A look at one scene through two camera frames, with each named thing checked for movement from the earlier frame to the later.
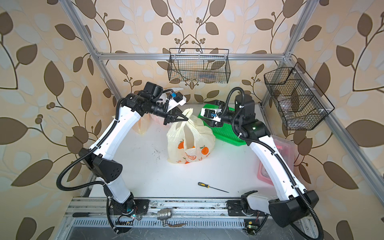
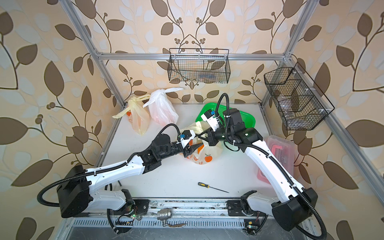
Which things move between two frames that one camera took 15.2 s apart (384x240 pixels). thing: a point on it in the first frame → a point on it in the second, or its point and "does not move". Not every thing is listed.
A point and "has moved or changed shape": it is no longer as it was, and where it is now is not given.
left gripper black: x=177 y=113 → x=189 y=149
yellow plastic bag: x=189 y=141 has moved or changed shape
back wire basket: x=205 y=65 does not move
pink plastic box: x=285 y=148 does not move
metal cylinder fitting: x=163 y=214 does not move
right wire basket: x=300 y=103 does not move
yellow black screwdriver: x=208 y=186 does not move
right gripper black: x=220 y=103 → x=211 y=137
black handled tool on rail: x=85 y=214 does not move
